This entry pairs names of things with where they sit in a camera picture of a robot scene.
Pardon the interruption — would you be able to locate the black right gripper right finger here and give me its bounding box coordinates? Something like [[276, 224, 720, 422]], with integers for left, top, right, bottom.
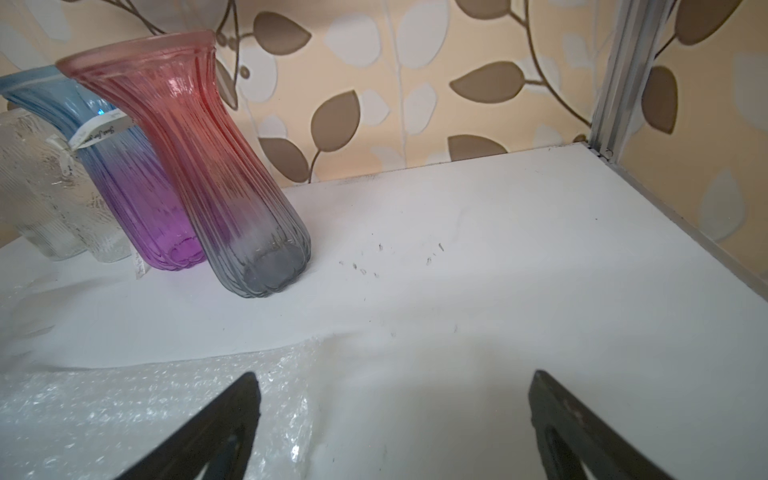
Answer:
[[528, 370, 670, 479]]

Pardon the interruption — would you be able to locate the pink vase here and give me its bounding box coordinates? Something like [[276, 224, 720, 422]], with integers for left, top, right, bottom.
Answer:
[[56, 30, 311, 298]]

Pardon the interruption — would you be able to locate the aluminium frame post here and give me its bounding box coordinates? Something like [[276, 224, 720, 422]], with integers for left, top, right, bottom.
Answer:
[[588, 0, 676, 164]]

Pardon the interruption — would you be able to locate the purple vase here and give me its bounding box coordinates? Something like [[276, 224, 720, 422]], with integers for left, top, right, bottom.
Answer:
[[1, 65, 206, 271]]

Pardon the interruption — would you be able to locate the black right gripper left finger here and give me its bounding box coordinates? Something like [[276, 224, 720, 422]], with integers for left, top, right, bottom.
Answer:
[[119, 372, 261, 479]]

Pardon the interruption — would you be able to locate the clear ribbed glass vase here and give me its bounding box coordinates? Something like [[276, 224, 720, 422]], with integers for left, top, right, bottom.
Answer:
[[1, 108, 131, 263]]

